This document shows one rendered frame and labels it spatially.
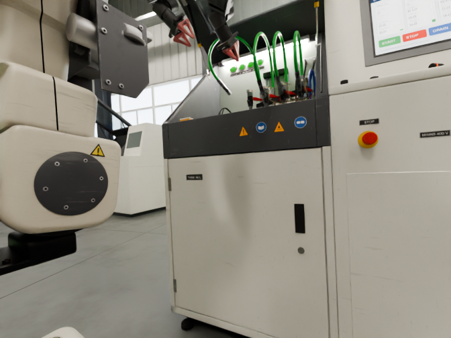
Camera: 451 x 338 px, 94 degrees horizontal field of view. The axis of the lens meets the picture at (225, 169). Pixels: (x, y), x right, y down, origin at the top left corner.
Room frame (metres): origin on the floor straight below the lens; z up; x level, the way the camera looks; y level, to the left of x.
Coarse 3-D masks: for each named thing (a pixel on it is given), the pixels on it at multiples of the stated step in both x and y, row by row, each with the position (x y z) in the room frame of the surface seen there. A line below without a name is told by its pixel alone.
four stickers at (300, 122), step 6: (282, 120) 0.74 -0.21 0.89; (300, 120) 0.72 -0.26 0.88; (306, 120) 0.71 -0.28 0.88; (240, 126) 0.81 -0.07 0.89; (246, 126) 0.80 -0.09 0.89; (258, 126) 0.78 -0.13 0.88; (264, 126) 0.77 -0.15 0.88; (276, 126) 0.75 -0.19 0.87; (282, 126) 0.74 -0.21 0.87; (300, 126) 0.72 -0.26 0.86; (306, 126) 0.71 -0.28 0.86; (240, 132) 0.81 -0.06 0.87; (246, 132) 0.80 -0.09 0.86; (258, 132) 0.78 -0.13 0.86
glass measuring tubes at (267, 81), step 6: (264, 72) 1.28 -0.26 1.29; (282, 72) 1.23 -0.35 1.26; (288, 72) 1.23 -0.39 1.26; (264, 78) 1.29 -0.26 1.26; (270, 78) 1.29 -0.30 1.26; (282, 78) 1.26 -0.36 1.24; (288, 78) 1.24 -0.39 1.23; (264, 84) 1.30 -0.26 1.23; (270, 84) 1.29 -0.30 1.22; (276, 84) 1.27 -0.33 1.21; (270, 90) 1.29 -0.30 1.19; (276, 90) 1.27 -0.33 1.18
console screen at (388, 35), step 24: (360, 0) 0.91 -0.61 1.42; (384, 0) 0.86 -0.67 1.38; (408, 0) 0.82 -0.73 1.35; (432, 0) 0.79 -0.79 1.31; (384, 24) 0.84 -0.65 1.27; (408, 24) 0.81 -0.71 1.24; (432, 24) 0.77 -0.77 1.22; (384, 48) 0.82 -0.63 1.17; (408, 48) 0.79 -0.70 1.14; (432, 48) 0.76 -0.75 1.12
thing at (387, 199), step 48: (336, 0) 0.96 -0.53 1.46; (336, 48) 0.91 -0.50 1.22; (336, 96) 0.67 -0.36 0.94; (384, 96) 0.62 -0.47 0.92; (432, 96) 0.57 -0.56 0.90; (336, 144) 0.67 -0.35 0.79; (384, 144) 0.62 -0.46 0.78; (432, 144) 0.57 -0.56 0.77; (336, 192) 0.67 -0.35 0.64; (384, 192) 0.62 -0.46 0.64; (432, 192) 0.57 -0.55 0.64; (336, 240) 0.68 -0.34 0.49; (384, 240) 0.62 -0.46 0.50; (432, 240) 0.57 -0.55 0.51; (384, 288) 0.62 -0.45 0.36; (432, 288) 0.57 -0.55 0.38; (384, 336) 0.62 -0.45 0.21; (432, 336) 0.58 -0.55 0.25
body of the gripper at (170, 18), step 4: (164, 12) 0.91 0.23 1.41; (168, 12) 0.92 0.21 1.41; (172, 12) 0.93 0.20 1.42; (164, 16) 0.92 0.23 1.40; (168, 16) 0.92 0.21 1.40; (172, 16) 0.92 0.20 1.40; (176, 16) 0.93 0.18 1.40; (180, 16) 0.92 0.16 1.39; (164, 20) 0.93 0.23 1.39; (168, 20) 0.92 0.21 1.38; (172, 20) 0.92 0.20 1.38; (176, 20) 0.90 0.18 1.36; (168, 24) 0.94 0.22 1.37; (172, 24) 0.92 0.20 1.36; (168, 36) 0.98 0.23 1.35; (172, 36) 0.99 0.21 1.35
